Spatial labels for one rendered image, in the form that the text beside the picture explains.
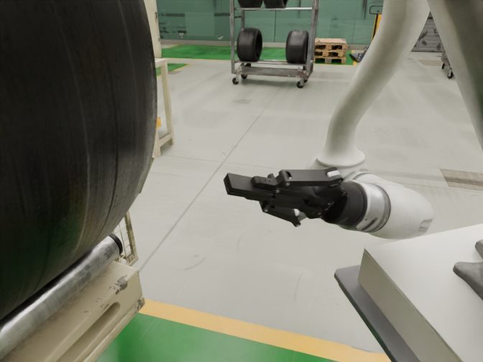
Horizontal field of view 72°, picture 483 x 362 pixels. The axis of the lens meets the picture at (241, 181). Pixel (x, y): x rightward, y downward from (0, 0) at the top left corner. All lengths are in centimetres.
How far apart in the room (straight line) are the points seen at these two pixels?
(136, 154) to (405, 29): 42
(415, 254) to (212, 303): 105
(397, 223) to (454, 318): 19
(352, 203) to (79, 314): 43
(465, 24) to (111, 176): 35
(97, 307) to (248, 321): 112
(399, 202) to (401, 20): 29
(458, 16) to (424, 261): 54
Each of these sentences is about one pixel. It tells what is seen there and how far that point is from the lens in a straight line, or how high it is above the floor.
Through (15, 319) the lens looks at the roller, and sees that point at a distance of 47.
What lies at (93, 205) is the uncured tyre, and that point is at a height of 107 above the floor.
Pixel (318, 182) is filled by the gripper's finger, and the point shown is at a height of 99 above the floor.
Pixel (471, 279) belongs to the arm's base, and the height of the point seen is 76.
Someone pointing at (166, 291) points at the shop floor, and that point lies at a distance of 173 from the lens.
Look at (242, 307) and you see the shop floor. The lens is 163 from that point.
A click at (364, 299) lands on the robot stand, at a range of 82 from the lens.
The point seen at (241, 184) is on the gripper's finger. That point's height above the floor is 100.
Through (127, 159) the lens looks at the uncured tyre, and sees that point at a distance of 33.
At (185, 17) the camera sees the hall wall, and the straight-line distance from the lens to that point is 1233.
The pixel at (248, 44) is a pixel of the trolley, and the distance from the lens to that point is 578.
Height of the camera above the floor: 123
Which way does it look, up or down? 28 degrees down
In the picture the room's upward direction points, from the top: straight up
